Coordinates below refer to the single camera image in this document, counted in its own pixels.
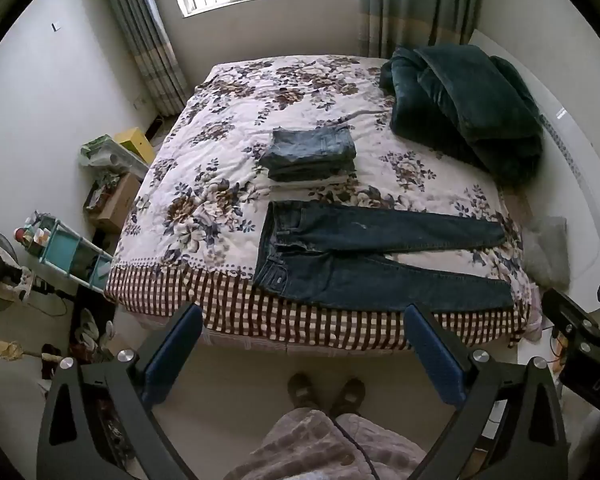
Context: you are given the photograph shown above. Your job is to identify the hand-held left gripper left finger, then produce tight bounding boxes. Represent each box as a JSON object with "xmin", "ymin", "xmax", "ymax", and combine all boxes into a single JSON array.
[{"xmin": 36, "ymin": 302, "xmax": 204, "ymax": 480}]

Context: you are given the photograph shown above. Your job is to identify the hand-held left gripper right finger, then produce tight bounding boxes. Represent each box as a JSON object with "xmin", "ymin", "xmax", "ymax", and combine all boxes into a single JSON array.
[{"xmin": 404, "ymin": 304, "xmax": 568, "ymax": 480}]

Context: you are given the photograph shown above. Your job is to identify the dark blue jeans pants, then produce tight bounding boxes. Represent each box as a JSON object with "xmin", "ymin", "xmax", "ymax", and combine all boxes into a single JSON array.
[{"xmin": 252, "ymin": 200, "xmax": 516, "ymax": 311}]

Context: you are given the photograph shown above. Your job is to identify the plush checked pajama pants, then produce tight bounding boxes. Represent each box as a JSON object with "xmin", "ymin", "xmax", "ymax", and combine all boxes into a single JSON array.
[{"xmin": 224, "ymin": 408, "xmax": 429, "ymax": 480}]

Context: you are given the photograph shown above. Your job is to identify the beige folded pants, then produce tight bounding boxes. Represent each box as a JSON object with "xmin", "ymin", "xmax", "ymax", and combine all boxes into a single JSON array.
[{"xmin": 270, "ymin": 175, "xmax": 357, "ymax": 194}]

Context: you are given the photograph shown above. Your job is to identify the grey pillow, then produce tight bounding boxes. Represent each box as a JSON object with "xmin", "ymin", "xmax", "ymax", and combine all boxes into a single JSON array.
[{"xmin": 521, "ymin": 216, "xmax": 572, "ymax": 289}]

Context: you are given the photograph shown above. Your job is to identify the red checkered bed sheet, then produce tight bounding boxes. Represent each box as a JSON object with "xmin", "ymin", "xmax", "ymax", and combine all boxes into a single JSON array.
[{"xmin": 104, "ymin": 257, "xmax": 533, "ymax": 352}]

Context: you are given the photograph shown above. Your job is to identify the pile of shoes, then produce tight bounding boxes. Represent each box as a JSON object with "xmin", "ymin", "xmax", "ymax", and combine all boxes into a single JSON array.
[{"xmin": 70, "ymin": 307, "xmax": 117, "ymax": 363}]

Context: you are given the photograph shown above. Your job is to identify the person's right shoe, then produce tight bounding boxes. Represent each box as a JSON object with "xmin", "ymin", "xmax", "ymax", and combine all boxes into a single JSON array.
[{"xmin": 330, "ymin": 377, "xmax": 366, "ymax": 417}]

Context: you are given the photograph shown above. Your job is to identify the person's shoe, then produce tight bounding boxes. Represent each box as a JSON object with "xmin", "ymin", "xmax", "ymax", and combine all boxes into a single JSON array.
[
  {"xmin": 287, "ymin": 372, "xmax": 326, "ymax": 414},
  {"xmin": 330, "ymin": 377, "xmax": 366, "ymax": 417}
]

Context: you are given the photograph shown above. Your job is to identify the person's left shoe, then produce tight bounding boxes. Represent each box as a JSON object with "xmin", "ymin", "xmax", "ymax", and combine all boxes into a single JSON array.
[{"xmin": 287, "ymin": 372, "xmax": 326, "ymax": 414}]

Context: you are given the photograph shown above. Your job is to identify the white headboard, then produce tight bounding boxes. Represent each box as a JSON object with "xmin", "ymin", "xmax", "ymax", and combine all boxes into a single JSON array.
[{"xmin": 467, "ymin": 30, "xmax": 600, "ymax": 293}]

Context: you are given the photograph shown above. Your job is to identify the teal shelf cart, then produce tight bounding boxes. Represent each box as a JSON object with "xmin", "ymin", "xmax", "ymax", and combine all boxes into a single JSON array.
[{"xmin": 24, "ymin": 212, "xmax": 113, "ymax": 293}]

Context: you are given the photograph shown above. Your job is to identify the cardboard box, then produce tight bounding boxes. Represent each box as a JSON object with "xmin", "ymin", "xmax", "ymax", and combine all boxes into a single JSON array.
[{"xmin": 83, "ymin": 172, "xmax": 142, "ymax": 233}]

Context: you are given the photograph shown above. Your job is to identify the standing fan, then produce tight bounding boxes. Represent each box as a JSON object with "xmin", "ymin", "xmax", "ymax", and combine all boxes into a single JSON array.
[{"xmin": 0, "ymin": 230, "xmax": 36, "ymax": 313}]

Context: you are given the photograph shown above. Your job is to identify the bed with floral cover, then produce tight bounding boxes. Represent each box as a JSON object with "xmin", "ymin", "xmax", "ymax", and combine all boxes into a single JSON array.
[{"xmin": 111, "ymin": 55, "xmax": 533, "ymax": 311}]

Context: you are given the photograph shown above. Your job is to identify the yellow box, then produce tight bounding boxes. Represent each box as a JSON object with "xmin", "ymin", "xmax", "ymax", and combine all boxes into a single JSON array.
[{"xmin": 112, "ymin": 127, "xmax": 157, "ymax": 166}]

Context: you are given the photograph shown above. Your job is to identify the dark grey folded jeans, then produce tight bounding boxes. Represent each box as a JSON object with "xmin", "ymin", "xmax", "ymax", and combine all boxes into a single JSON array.
[{"xmin": 267, "ymin": 160, "xmax": 357, "ymax": 183}]

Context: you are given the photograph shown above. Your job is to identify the dark green plush blanket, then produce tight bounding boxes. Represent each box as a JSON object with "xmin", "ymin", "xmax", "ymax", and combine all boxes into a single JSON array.
[{"xmin": 379, "ymin": 44, "xmax": 545, "ymax": 188}]

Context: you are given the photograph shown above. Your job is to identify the faded blue folded jeans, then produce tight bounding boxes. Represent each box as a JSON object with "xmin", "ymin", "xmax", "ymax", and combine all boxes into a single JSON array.
[{"xmin": 259, "ymin": 125, "xmax": 357, "ymax": 170}]

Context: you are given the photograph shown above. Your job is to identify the green striped curtain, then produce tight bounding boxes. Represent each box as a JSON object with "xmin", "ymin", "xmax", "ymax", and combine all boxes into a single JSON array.
[
  {"xmin": 357, "ymin": 0, "xmax": 487, "ymax": 61},
  {"xmin": 95, "ymin": 0, "xmax": 188, "ymax": 118}
]

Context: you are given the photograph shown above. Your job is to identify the black cable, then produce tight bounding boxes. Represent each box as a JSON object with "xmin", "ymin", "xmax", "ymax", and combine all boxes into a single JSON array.
[{"xmin": 332, "ymin": 412, "xmax": 382, "ymax": 480}]

